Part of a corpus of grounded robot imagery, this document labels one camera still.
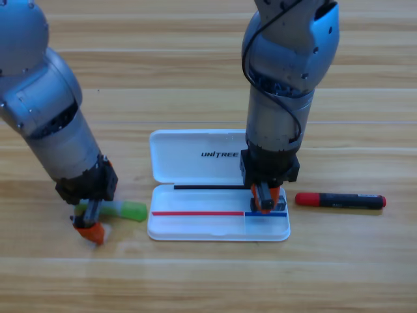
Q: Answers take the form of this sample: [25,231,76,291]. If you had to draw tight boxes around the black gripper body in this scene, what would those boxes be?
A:
[54,155,119,229]
[239,145,300,210]

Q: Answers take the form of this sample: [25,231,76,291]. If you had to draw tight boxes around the red and black marker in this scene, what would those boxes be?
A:
[295,192,387,211]

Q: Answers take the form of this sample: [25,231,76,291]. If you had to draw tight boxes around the white Unitree pencil case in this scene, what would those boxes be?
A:
[147,128,291,243]

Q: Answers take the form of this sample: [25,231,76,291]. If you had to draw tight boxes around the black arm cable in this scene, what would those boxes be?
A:
[241,0,302,143]

